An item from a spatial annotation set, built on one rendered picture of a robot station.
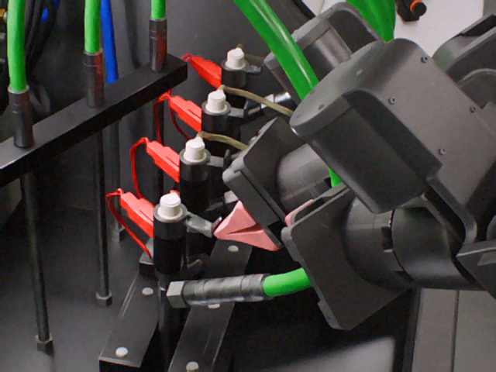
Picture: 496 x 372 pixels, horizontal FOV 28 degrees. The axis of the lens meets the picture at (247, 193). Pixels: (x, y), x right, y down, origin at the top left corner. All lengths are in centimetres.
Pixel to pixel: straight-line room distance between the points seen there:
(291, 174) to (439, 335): 33
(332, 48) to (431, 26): 77
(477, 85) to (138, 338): 41
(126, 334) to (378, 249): 44
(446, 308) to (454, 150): 59
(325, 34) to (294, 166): 11
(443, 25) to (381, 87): 100
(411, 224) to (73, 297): 73
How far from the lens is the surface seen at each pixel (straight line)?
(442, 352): 98
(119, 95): 100
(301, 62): 57
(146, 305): 94
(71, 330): 113
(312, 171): 70
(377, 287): 56
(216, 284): 71
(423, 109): 44
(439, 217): 45
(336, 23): 66
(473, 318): 240
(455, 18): 145
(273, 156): 73
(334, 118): 44
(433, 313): 101
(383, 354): 113
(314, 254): 54
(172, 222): 81
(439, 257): 47
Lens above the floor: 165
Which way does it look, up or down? 39 degrees down
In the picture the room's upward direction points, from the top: 4 degrees clockwise
